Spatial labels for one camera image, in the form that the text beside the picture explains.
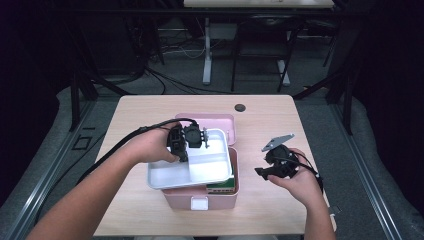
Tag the white desk leg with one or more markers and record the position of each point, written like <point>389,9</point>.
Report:
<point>207,56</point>
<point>284,70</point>

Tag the white divided tray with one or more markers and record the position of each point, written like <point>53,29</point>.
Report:
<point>210,166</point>

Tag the white background desk top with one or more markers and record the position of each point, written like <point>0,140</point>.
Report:
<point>258,3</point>

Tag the person's left hand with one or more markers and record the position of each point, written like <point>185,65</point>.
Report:
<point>151,146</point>

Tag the green and white carton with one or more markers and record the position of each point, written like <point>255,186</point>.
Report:
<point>221,187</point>

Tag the aluminium floor rail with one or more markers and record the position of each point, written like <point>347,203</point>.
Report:
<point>46,180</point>
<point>366,180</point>

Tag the person's right hand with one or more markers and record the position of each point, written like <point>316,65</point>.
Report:
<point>305,183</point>

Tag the black metal stand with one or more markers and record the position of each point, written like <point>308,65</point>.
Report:
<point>348,100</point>
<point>75,100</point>

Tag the dark round table grommet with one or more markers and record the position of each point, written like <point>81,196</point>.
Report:
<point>240,107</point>

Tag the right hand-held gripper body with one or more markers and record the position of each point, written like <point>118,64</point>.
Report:
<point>283,163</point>

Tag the grey tape piece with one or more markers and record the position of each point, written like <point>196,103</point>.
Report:
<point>336,210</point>

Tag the black chair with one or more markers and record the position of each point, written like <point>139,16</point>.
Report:
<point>263,30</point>

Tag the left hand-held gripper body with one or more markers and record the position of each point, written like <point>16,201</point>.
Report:
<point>193,136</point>

